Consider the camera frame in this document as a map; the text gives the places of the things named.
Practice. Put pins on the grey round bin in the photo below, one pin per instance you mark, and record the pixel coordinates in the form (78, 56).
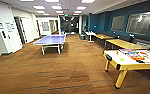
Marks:
(82, 36)

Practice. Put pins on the small white table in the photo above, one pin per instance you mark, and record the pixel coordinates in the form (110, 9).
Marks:
(90, 33)

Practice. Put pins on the blue ping-pong table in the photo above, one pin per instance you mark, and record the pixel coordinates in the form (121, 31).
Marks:
(51, 40)

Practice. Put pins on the orange cup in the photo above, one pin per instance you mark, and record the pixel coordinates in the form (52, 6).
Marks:
(117, 52)

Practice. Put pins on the green bowl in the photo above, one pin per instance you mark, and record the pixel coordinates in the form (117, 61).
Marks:
(121, 59)

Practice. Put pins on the interior glass window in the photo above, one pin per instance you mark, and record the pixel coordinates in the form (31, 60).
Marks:
(140, 23)
(118, 23)

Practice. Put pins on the yellow white-topped game table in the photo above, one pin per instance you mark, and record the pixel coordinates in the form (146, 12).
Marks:
(124, 63)

